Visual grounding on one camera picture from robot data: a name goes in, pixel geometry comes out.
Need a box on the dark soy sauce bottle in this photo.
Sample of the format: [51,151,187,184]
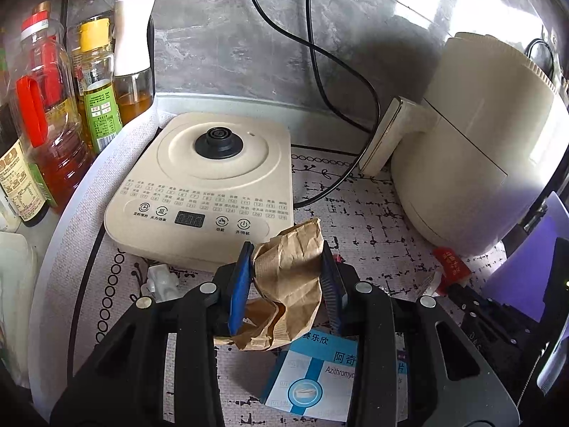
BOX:
[0,28,49,232]

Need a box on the white top oil dispenser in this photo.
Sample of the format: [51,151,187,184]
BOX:
[114,0,155,125]

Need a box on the red small packet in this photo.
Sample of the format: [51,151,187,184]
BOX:
[433,247,472,295]

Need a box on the black power cable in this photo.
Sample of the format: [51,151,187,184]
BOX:
[239,0,383,209]
[304,0,379,136]

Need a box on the red cap oil bottle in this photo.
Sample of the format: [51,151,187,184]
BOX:
[8,11,94,214]

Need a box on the white air fryer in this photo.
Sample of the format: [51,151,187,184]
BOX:
[360,32,568,257]

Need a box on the black left power cable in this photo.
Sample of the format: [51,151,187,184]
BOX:
[239,0,383,209]

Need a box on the white plastic lidded container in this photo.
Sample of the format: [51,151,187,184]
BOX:
[1,232,38,386]

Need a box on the white small scrap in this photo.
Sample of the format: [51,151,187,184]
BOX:
[141,264,182,303]

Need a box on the black right power cable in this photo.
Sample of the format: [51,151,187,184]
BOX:
[304,0,379,136]

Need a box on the brown paper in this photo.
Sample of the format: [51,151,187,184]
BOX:
[214,218,324,351]

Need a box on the black hanging cable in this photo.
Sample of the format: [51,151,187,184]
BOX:
[523,37,557,81]

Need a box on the clear gold cap bottle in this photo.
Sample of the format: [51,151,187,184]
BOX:
[67,0,114,53]

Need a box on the blue white medicine box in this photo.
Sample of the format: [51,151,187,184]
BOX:
[258,328,408,423]

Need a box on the purple plastic bucket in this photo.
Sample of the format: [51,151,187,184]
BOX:
[481,192,568,322]

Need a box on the green label yellow cap bottle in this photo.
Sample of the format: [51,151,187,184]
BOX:
[76,17,122,155]

